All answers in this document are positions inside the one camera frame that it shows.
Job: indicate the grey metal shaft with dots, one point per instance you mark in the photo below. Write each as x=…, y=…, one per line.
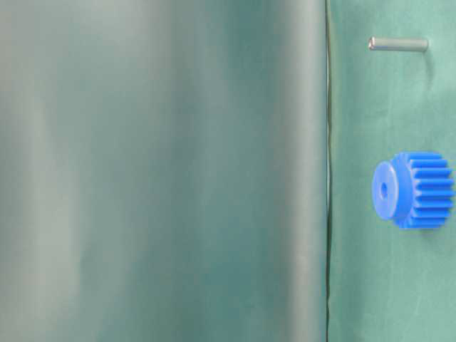
x=398, y=44

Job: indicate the small blue plastic gear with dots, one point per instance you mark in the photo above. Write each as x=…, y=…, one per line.
x=414, y=190

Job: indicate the green table mat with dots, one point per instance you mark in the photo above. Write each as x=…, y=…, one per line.
x=385, y=283

